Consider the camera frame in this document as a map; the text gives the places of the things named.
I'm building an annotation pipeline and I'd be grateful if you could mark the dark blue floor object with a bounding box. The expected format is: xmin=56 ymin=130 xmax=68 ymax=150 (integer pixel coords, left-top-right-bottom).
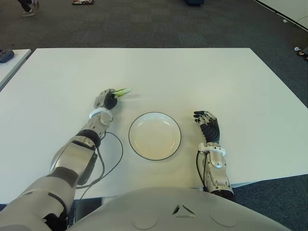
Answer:
xmin=184 ymin=0 xmax=205 ymax=7

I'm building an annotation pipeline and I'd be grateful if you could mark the white plate with dark rim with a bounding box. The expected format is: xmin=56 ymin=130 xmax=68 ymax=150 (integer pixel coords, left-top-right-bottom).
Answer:
xmin=128 ymin=111 xmax=182 ymax=161

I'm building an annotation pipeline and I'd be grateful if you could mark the grey robot torso shell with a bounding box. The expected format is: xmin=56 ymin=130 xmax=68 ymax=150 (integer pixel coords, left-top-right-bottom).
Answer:
xmin=67 ymin=186 xmax=293 ymax=231

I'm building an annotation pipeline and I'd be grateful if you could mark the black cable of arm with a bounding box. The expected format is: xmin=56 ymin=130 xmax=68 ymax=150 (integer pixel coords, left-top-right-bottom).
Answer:
xmin=196 ymin=150 xmax=207 ymax=191
xmin=76 ymin=131 xmax=124 ymax=200

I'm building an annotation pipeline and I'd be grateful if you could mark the white side table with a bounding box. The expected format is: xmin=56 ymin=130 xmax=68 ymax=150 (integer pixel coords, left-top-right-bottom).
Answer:
xmin=0 ymin=49 xmax=32 ymax=90

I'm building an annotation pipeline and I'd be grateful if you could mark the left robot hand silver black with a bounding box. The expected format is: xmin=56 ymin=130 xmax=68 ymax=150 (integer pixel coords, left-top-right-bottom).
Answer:
xmin=93 ymin=88 xmax=118 ymax=111

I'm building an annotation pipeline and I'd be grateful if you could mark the dark sandal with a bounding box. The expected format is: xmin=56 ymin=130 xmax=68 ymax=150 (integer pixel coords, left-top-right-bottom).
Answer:
xmin=297 ymin=48 xmax=308 ymax=61

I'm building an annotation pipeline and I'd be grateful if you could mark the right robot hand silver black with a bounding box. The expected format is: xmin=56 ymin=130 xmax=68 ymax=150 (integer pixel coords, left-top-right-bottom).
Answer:
xmin=193 ymin=110 xmax=221 ymax=144

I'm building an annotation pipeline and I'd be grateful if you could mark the dark blue bundle object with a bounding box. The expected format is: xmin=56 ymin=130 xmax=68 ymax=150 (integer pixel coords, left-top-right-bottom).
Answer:
xmin=0 ymin=49 xmax=15 ymax=64

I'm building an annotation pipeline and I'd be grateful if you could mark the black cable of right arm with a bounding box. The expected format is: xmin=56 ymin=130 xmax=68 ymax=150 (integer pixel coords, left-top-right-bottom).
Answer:
xmin=196 ymin=150 xmax=207 ymax=191

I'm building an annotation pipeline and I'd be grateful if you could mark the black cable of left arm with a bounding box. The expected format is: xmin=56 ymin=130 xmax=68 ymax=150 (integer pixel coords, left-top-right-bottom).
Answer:
xmin=76 ymin=131 xmax=124 ymax=200

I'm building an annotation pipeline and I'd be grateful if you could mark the white background table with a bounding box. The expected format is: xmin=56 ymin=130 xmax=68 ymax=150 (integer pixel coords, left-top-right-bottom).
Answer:
xmin=254 ymin=0 xmax=308 ymax=25

